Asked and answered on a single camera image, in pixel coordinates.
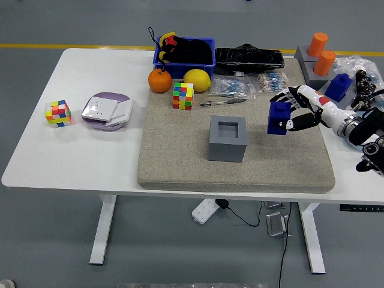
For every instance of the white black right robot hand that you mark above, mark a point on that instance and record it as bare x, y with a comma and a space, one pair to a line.
327, 109

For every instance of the blue square seal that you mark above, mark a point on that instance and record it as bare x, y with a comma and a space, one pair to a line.
277, 115
339, 87

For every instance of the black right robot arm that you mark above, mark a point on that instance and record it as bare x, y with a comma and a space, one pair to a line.
363, 132

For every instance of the grey square seal holder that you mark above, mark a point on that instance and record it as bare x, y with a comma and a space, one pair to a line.
226, 150
348, 99

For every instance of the grey round-hole seal holder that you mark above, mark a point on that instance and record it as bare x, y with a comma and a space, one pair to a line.
300, 54
315, 80

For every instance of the orange cylinder seal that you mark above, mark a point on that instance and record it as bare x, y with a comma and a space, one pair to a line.
324, 63
317, 45

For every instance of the dark brown bead cluster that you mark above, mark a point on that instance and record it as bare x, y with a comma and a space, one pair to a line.
364, 85

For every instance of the clear plastic bag of parts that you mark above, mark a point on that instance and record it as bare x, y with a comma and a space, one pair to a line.
348, 63

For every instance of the bag of brown resistors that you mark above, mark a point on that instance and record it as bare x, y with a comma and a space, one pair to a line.
271, 81

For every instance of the black tray in plastic wrap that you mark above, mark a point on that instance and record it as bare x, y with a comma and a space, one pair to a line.
249, 58

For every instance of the bag of blue resistors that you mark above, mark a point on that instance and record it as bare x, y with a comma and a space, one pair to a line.
232, 87

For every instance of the silver black pen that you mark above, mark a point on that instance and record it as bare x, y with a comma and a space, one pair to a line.
228, 101

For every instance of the black table control panel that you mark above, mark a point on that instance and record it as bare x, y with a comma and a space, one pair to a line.
360, 208

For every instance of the white table leg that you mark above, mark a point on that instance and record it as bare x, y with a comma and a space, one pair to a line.
103, 231
312, 237

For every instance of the yellow lemon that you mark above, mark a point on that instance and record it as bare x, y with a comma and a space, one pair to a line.
196, 80

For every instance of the black power adaptor plug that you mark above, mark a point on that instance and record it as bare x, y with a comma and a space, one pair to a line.
222, 204

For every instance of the colourful stickerless puzzle cube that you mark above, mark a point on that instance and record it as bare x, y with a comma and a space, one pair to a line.
183, 96

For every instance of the blue plastic bin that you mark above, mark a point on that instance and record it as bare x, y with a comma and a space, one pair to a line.
186, 69

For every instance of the grey-brown mat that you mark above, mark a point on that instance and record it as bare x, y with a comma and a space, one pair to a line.
180, 150

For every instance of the white power strip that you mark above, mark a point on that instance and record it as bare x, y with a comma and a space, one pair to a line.
204, 211

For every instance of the orange fruit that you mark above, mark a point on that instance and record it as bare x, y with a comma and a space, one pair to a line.
159, 81

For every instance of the white-edged colourful puzzle cube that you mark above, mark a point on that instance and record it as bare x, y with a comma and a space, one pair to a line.
58, 114

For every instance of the grey round object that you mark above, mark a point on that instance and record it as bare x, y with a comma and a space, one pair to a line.
6, 284

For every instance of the small metal bracket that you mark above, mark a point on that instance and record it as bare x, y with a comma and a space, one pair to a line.
274, 205

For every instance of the large metal bracket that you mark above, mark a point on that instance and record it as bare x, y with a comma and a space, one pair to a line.
276, 225

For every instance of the small white switch panel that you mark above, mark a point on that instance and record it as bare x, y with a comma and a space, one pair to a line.
123, 109

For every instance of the large white switch panel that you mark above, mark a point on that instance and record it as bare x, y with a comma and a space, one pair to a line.
99, 109

